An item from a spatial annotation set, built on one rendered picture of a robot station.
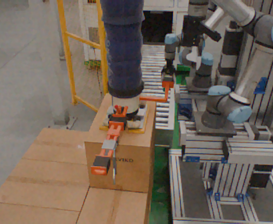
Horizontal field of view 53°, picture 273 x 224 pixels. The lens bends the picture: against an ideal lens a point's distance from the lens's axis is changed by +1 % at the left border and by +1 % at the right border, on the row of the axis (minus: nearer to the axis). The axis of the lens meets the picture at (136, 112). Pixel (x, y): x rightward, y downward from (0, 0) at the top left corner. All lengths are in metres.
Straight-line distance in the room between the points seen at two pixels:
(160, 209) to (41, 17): 2.11
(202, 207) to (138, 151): 0.86
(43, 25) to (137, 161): 1.80
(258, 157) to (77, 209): 1.12
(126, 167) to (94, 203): 0.32
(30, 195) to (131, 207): 0.68
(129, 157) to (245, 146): 0.69
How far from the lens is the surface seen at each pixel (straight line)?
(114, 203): 1.85
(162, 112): 2.70
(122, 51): 1.53
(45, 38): 3.01
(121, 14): 1.47
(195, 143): 1.71
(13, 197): 2.04
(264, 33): 1.43
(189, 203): 2.31
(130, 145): 1.63
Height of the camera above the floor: 1.99
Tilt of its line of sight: 33 degrees down
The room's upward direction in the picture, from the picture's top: straight up
